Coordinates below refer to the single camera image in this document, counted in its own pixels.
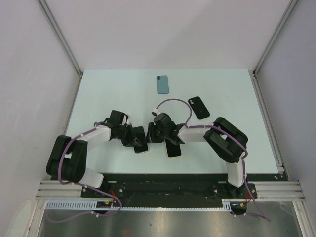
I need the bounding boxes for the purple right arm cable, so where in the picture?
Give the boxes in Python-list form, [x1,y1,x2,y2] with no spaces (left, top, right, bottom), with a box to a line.
[154,98,247,163]

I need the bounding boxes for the aluminium frame rail front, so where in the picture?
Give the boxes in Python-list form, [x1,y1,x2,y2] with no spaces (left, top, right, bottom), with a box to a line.
[252,181,305,202]

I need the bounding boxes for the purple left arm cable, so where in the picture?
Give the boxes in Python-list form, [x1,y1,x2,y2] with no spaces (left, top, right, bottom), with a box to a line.
[57,120,99,186]

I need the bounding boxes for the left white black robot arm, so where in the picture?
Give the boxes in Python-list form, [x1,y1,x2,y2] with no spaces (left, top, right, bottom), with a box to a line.
[46,110,148,198]

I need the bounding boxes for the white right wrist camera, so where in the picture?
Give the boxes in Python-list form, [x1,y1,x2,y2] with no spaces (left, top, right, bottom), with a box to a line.
[152,108,160,116]

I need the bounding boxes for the white slotted cable duct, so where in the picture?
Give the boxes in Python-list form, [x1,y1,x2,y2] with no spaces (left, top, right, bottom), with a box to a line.
[45,200,247,212]

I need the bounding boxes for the clear magsafe phone case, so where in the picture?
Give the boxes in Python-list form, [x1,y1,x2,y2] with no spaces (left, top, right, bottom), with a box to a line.
[134,147,149,154]

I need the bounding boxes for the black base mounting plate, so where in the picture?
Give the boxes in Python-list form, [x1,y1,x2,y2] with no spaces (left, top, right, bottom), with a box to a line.
[76,173,289,208]

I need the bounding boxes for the beige phone case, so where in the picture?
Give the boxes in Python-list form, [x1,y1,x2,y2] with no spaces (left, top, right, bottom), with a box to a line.
[164,139,183,159]

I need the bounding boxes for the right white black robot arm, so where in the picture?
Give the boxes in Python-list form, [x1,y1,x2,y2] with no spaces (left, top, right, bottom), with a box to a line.
[145,113,248,198]

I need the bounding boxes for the aluminium frame rail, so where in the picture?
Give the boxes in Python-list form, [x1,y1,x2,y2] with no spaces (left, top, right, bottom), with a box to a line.
[36,180,86,200]
[252,181,305,202]

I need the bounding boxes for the teal blue phone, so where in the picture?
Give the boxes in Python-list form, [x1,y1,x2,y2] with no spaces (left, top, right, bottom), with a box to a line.
[156,75,169,94]

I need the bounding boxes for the black phone camera side up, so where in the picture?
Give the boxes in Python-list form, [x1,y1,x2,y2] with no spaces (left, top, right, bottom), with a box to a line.
[188,96,210,120]

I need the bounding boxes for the left aluminium corner post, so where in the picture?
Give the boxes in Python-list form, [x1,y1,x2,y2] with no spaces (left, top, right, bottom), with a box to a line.
[37,0,83,79]

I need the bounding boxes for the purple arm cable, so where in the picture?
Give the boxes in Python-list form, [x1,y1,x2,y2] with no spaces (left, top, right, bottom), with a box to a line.
[57,120,99,186]
[154,98,247,163]

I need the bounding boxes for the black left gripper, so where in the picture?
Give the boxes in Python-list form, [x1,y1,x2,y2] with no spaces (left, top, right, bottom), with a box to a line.
[117,123,142,147]

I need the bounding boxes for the aluminium corner post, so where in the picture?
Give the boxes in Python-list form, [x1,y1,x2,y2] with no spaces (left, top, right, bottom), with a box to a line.
[253,0,301,75]
[37,0,83,79]

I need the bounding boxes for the black phone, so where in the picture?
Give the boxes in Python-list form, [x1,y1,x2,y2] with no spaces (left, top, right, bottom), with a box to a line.
[164,139,182,158]

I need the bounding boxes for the black phone screen up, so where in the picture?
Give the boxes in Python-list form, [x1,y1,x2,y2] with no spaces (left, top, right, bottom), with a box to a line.
[134,126,149,154]

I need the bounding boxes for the right aluminium corner post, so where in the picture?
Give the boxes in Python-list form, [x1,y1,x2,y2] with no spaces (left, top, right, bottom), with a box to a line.
[253,0,301,75]

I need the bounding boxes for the aluminium frame rail left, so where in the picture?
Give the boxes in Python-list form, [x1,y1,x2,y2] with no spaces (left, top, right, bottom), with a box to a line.
[36,180,86,200]

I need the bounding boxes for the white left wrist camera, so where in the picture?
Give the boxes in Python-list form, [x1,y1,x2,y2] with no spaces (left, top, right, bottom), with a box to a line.
[122,114,131,126]

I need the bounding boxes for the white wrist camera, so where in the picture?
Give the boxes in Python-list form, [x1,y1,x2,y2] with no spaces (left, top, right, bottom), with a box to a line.
[122,114,131,126]
[152,108,160,116]

